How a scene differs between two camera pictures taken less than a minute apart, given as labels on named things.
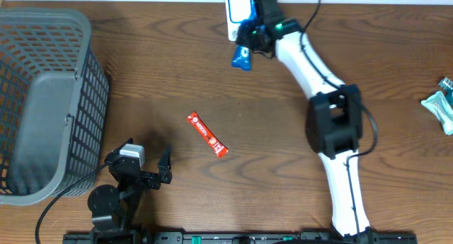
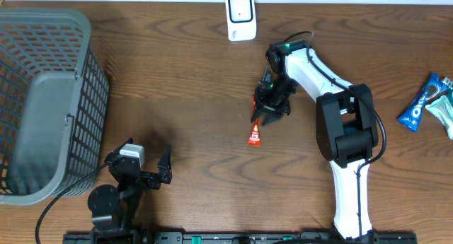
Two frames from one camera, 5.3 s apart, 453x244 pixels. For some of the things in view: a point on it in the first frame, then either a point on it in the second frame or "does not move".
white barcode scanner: x=238 y=8 does not move
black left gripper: x=152 y=182 does not move
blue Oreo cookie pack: x=242 y=59 → x=410 y=119
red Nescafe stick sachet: x=219 y=147 → x=255 y=136
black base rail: x=241 y=237 does not move
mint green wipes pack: x=437 y=103 does not move
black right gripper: x=243 y=37 → x=263 y=104
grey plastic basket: x=54 y=105 does not move
